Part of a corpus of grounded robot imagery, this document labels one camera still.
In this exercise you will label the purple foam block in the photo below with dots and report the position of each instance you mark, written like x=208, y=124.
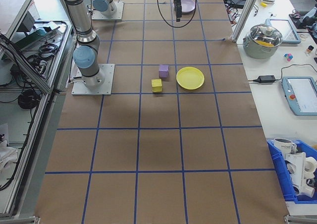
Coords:
x=163, y=71

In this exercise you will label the yellow foam block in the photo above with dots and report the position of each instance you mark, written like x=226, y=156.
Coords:
x=156, y=85

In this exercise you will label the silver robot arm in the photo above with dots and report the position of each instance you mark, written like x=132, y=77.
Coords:
x=100, y=5
x=79, y=23

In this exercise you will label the purple plate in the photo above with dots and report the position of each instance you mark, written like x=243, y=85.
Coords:
x=188, y=6

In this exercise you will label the large black power adapter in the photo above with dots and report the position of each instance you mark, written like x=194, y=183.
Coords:
x=239, y=3

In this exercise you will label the yellow plate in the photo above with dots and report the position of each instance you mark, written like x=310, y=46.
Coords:
x=190, y=78

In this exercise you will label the glass pot lid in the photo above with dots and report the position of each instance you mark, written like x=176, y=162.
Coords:
x=262, y=34

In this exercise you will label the small yellow block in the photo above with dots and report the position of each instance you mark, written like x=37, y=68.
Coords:
x=264, y=4

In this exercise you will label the grey cooking pot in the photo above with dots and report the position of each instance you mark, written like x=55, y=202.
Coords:
x=257, y=51

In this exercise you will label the yellow toy food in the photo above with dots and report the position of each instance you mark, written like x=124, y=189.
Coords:
x=265, y=43

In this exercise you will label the light blue teach pendant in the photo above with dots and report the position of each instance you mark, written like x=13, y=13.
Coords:
x=282, y=29
x=301, y=95

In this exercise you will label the small black power adapter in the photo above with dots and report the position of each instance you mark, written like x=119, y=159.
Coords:
x=267, y=78

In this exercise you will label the colourful puzzle cube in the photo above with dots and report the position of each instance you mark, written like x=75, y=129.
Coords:
x=288, y=57

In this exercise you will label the white paper sheet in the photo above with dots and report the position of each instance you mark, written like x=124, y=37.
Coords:
x=50, y=25

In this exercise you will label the small bottle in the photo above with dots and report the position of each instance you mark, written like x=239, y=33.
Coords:
x=309, y=51

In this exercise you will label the dark green board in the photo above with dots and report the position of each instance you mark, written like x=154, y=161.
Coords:
x=32, y=37

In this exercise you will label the grey metal box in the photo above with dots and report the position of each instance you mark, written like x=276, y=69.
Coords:
x=28, y=20

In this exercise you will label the white mug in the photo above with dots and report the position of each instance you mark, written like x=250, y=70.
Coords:
x=282, y=147

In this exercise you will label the blue plastic bin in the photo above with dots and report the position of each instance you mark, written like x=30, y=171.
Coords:
x=277, y=164

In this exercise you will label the white pipe fitting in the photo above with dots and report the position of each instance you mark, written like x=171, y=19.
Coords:
x=308, y=190
x=310, y=167

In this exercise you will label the white cloth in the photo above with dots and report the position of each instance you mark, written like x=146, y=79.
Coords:
x=7, y=157

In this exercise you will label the aluminium profile bar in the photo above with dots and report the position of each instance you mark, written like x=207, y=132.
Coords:
x=19, y=219
x=301, y=220

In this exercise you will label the white square base plate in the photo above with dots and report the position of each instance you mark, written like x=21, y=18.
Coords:
x=109, y=85
x=119, y=11

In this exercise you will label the aluminium profile post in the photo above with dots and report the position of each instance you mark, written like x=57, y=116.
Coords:
x=245, y=13

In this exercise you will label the V-shaped metal bar frame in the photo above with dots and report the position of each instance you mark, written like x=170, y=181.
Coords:
x=48, y=87

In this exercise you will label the white plastic bracket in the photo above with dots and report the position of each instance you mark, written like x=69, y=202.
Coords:
x=298, y=169

